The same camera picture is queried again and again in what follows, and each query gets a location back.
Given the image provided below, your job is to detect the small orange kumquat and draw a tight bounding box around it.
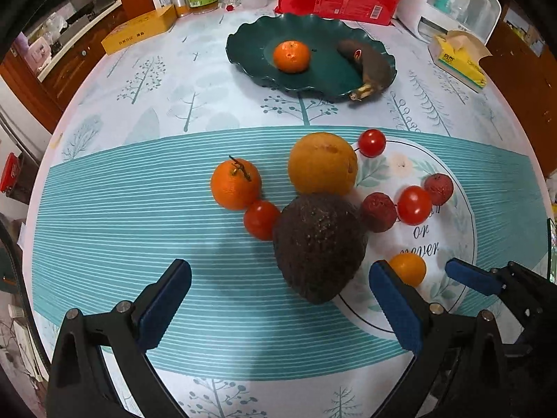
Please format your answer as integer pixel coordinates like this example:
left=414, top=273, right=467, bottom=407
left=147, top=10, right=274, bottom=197
left=388, top=253, right=427, bottom=288

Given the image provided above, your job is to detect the cherry tomato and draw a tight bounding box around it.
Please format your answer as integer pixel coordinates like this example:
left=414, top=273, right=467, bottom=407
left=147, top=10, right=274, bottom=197
left=397, top=185, right=432, bottom=225
left=358, top=129, right=386, bottom=157
left=244, top=200, right=280, bottom=241

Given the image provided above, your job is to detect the dark brown avocado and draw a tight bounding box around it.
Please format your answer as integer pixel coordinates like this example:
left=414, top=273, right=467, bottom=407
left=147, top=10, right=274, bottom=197
left=273, top=193, right=367, bottom=305

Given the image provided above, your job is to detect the large yellow orange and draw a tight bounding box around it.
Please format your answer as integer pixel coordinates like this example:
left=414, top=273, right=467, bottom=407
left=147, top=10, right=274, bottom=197
left=288, top=132, right=358, bottom=196

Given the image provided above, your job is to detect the mandarin orange with stem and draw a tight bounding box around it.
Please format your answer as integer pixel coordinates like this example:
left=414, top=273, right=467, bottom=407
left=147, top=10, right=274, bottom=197
left=210, top=156, right=261, bottom=210

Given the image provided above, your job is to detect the overripe brown banana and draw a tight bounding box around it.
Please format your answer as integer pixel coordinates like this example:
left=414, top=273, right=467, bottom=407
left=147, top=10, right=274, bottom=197
left=337, top=40, right=395, bottom=101

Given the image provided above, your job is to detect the mandarin orange without stem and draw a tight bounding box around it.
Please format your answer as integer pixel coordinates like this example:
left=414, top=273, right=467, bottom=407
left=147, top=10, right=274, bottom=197
left=273, top=40, right=311, bottom=73

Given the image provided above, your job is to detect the red container on floor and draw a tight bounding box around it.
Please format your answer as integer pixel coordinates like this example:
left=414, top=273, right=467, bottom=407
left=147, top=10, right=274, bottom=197
left=0, top=153, right=21, bottom=193

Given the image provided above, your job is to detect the teal striped floral placemat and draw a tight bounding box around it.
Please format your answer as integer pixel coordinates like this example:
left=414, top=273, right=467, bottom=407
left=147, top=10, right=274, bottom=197
left=32, top=125, right=548, bottom=380

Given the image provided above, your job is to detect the yellow tissue pack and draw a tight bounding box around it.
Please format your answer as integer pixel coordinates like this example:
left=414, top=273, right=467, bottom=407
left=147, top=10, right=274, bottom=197
left=429, top=30, right=492, bottom=93

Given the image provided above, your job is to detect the white appliance with clear lid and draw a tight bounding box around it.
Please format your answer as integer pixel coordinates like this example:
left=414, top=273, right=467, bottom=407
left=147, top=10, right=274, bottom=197
left=395, top=0, right=501, bottom=42

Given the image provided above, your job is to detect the yellow cardboard box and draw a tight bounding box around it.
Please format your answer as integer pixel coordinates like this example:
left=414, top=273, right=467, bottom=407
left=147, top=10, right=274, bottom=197
left=101, top=6, right=178, bottom=55

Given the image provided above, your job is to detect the dark green scalloped plate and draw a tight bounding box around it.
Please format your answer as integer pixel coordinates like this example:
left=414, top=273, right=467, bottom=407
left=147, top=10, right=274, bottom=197
left=226, top=13, right=397, bottom=101

